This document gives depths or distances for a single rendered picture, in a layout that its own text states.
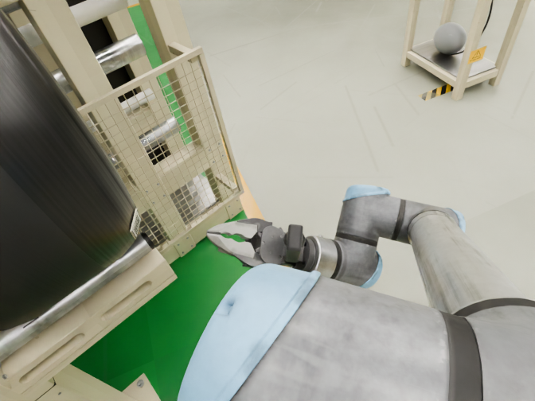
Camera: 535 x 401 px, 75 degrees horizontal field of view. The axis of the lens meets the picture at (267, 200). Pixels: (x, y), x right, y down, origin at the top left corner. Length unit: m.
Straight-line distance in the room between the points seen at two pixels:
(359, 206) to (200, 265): 1.22
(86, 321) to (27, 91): 0.48
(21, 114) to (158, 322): 1.41
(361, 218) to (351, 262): 0.09
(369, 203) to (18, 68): 0.60
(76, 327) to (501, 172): 2.06
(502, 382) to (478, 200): 1.89
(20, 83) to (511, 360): 0.49
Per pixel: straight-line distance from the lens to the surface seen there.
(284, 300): 0.20
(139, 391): 1.68
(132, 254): 0.78
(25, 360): 0.85
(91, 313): 0.82
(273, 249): 0.65
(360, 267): 0.75
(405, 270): 1.74
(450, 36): 2.83
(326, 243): 0.71
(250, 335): 0.20
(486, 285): 0.38
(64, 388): 1.14
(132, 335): 1.80
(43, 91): 0.50
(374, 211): 0.74
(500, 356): 0.22
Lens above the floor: 1.48
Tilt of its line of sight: 48 degrees down
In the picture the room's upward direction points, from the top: 13 degrees counter-clockwise
